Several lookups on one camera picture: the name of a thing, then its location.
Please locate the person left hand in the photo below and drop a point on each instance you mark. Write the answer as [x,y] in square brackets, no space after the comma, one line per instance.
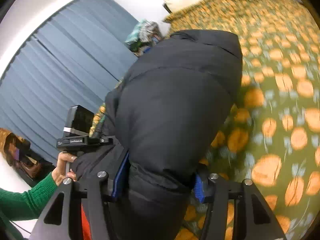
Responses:
[60,172]

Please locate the pile of clothes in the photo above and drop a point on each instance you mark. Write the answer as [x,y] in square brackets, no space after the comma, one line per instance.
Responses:
[145,35]

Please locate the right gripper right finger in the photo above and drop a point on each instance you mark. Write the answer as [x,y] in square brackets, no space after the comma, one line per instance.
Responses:
[204,189]

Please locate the blue grey curtain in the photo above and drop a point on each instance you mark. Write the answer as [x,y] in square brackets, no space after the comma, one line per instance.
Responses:
[75,58]

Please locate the orange trouser leg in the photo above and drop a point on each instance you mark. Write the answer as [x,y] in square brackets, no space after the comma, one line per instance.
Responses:
[86,231]

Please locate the black puffer jacket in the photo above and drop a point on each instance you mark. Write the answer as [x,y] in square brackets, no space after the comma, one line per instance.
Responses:
[166,112]

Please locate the green knitted sweater sleeve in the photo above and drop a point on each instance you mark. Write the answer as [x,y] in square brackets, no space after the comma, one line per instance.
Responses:
[28,204]

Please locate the green orange floral bedspread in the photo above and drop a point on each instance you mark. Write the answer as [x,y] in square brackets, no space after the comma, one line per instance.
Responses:
[272,133]

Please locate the brown bag on floor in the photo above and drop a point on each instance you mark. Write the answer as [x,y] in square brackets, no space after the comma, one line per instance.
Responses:
[16,152]

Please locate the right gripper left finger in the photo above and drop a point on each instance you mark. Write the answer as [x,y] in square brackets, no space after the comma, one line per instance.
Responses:
[119,175]

